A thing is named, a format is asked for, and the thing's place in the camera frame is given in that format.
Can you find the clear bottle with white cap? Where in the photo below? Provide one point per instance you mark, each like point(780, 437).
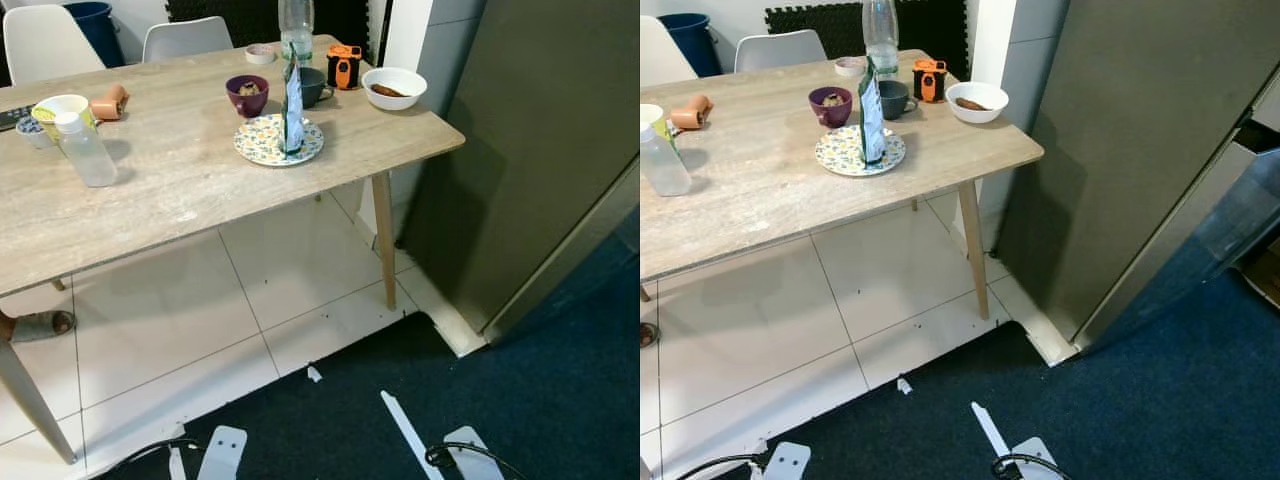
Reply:
point(90, 160)
point(665, 170)

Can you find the yellow noodle cup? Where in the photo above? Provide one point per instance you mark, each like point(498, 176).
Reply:
point(650, 115)
point(65, 110)

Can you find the small bottle with orange cap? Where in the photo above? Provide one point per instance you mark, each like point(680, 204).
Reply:
point(108, 103)
point(690, 113)

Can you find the white bowl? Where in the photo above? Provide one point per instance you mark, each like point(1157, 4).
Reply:
point(990, 110)
point(410, 95)

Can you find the silver fridge door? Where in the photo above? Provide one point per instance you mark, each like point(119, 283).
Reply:
point(1180, 250)
point(560, 260)

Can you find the silver fridge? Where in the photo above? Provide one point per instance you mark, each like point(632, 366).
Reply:
point(500, 150)
point(1130, 150)

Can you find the light wooden dining table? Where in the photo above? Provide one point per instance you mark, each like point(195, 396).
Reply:
point(200, 180)
point(760, 190)

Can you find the white plastic chair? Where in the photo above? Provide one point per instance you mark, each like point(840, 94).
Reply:
point(45, 45)
point(665, 55)

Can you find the blue bin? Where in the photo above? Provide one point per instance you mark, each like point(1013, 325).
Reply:
point(95, 25)
point(695, 40)

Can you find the floral round plate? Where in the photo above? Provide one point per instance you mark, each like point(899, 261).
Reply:
point(260, 145)
point(840, 155)

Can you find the dark floor carpet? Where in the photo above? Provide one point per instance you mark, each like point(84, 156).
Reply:
point(500, 420)
point(1150, 420)

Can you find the grey chair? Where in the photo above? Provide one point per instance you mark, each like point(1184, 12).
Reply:
point(780, 55)
point(185, 40)

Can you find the green and white pouch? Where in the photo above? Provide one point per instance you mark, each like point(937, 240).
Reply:
point(293, 110)
point(872, 120)

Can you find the beige masking tape roll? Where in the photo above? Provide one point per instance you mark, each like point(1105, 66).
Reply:
point(250, 55)
point(840, 68)

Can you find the black foam mat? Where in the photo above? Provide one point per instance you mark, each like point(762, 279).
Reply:
point(240, 20)
point(830, 30)

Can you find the dark green mug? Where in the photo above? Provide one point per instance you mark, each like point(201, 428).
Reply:
point(893, 102)
point(312, 90)

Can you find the white tiled pillar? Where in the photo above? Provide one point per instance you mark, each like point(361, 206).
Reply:
point(420, 40)
point(1010, 60)

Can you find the white strip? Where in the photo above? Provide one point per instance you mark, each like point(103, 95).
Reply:
point(405, 425)
point(990, 428)

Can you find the tall clear plastic bottle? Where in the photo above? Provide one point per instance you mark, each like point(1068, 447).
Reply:
point(296, 25)
point(880, 30)

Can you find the orange and black tape measure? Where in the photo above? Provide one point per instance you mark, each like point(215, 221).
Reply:
point(344, 68)
point(929, 82)

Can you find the white patterned tape roll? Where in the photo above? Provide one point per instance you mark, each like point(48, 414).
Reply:
point(30, 135)

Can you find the black remote control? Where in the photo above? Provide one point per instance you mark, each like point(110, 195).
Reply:
point(12, 117)

